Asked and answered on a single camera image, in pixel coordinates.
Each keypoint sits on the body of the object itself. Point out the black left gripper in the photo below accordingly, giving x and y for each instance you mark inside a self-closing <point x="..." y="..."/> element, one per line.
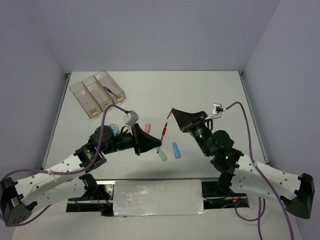
<point x="142" y="141"/>

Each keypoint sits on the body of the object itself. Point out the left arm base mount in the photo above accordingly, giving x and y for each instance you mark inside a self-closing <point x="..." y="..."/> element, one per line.
<point x="98" y="197"/>

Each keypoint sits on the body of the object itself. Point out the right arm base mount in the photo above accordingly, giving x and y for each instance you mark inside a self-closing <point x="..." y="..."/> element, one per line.
<point x="217" y="194"/>

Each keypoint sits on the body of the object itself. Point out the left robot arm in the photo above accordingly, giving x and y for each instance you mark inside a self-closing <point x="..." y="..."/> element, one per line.
<point x="70" y="178"/>

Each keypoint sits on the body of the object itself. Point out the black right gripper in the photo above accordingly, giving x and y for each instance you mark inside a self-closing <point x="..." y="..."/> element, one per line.
<point x="187" y="121"/>

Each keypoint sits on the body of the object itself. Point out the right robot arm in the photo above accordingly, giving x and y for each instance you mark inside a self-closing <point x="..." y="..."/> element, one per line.
<point x="240" y="174"/>

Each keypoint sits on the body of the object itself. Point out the blue ink jar left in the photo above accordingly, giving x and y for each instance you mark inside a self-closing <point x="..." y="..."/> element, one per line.
<point x="115" y="129"/>

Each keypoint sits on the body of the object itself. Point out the blue correction tape case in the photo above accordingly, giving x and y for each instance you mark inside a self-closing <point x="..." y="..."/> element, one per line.
<point x="176" y="150"/>

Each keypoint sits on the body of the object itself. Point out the green correction tape case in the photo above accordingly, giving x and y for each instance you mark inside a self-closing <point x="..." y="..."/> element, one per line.
<point x="161" y="154"/>

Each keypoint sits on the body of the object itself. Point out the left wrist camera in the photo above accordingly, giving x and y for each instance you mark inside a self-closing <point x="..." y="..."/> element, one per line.
<point x="130" y="118"/>

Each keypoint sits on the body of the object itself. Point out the silver tape sheet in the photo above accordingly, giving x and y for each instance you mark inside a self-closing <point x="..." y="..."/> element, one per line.
<point x="158" y="198"/>

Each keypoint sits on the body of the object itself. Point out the clear three-compartment organizer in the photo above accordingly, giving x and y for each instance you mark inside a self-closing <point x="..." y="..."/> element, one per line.
<point x="91" y="95"/>

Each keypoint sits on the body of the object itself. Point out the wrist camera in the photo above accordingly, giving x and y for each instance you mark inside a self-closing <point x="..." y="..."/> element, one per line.
<point x="130" y="118"/>
<point x="217" y="111"/>

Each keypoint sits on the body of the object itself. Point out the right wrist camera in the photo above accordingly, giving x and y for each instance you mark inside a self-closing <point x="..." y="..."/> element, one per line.
<point x="217" y="111"/>

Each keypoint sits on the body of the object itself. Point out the blue gel pen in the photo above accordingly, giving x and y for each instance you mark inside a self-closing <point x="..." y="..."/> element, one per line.
<point x="108" y="90"/>

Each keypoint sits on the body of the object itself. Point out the red gel pen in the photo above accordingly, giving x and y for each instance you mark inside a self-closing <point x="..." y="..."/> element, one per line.
<point x="162" y="136"/>

